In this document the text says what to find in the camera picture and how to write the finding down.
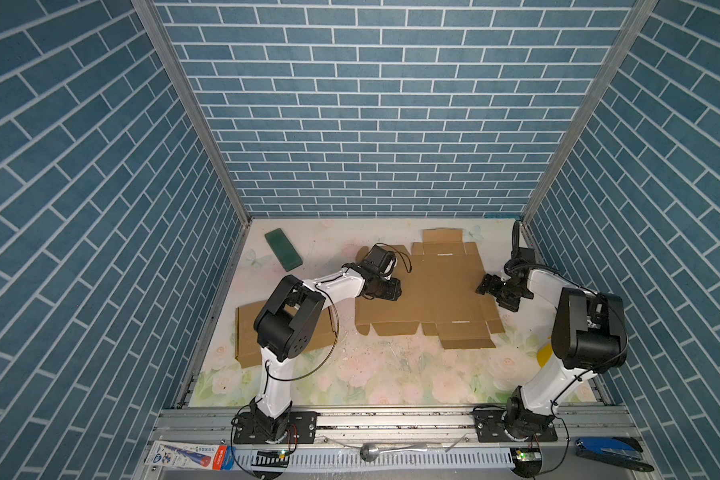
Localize cardboard box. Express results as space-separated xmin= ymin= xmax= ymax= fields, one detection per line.
xmin=355 ymin=228 xmax=504 ymax=350
xmin=235 ymin=294 xmax=337 ymax=368

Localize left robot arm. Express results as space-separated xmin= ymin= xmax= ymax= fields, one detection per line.
xmin=249 ymin=244 xmax=412 ymax=443

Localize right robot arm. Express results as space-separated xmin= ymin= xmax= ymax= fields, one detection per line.
xmin=476 ymin=221 xmax=628 ymax=441

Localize yellow pencil cup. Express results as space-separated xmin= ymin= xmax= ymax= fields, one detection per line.
xmin=536 ymin=342 xmax=554 ymax=368

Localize green sponge block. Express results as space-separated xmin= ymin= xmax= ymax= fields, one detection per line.
xmin=264 ymin=228 xmax=303 ymax=272

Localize metal spoon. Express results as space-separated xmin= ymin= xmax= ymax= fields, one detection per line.
xmin=328 ymin=439 xmax=462 ymax=463

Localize blue black pliers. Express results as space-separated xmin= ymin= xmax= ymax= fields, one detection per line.
xmin=575 ymin=437 xmax=654 ymax=473

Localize white printed package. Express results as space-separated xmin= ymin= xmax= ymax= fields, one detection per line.
xmin=145 ymin=441 xmax=235 ymax=471

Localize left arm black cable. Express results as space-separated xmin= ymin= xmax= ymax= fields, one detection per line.
xmin=227 ymin=241 xmax=414 ymax=478

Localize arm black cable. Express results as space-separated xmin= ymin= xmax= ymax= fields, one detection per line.
xmin=227 ymin=241 xmax=414 ymax=478
xmin=473 ymin=260 xmax=631 ymax=478

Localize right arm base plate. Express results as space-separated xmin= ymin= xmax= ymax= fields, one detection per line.
xmin=471 ymin=407 xmax=558 ymax=443

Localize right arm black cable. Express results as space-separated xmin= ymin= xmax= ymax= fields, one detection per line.
xmin=473 ymin=260 xmax=631 ymax=478

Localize white slotted cable duct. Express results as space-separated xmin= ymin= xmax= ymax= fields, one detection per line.
xmin=235 ymin=448 xmax=515 ymax=473

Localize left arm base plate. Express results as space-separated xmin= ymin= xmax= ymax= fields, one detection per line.
xmin=232 ymin=410 xmax=318 ymax=445

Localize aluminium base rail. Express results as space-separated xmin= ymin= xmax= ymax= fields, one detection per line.
xmin=136 ymin=403 xmax=658 ymax=479

